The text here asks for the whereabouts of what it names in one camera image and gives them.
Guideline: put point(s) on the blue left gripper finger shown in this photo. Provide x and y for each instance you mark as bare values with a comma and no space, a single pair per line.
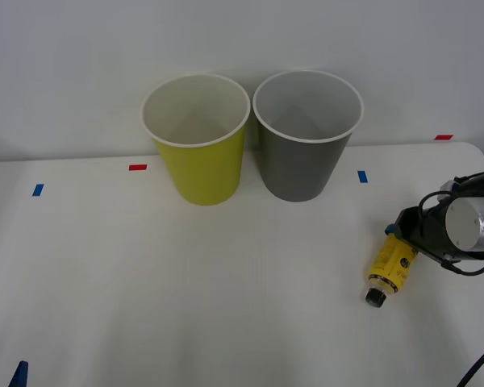
20,377

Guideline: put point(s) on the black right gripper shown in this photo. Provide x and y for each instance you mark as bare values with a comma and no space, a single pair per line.
411,225

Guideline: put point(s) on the yellow plastic bottle black cap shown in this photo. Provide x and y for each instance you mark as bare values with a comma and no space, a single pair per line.
391,264

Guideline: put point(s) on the silver-black right robot arm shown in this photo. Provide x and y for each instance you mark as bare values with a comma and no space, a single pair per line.
468,223

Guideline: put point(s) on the grey plastic waste bin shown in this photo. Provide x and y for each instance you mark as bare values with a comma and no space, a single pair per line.
298,169

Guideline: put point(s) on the yellow-green plastic waste bin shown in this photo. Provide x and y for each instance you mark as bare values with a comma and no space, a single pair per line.
201,173

